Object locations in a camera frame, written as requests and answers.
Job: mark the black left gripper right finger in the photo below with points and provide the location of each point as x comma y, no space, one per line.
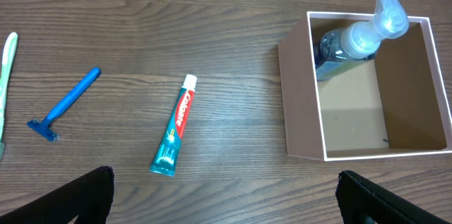
362,202

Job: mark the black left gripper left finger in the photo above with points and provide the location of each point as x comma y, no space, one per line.
87,199

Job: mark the blue mouthwash spray bottle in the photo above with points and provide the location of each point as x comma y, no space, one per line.
343,49

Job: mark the blue disposable razor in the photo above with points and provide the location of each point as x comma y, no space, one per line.
43,127

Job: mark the Colgate toothpaste tube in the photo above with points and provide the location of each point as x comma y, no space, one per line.
165,160

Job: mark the open white cardboard box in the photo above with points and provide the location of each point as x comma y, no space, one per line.
393,106

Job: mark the green white toothbrush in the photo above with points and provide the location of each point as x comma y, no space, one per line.
7,60

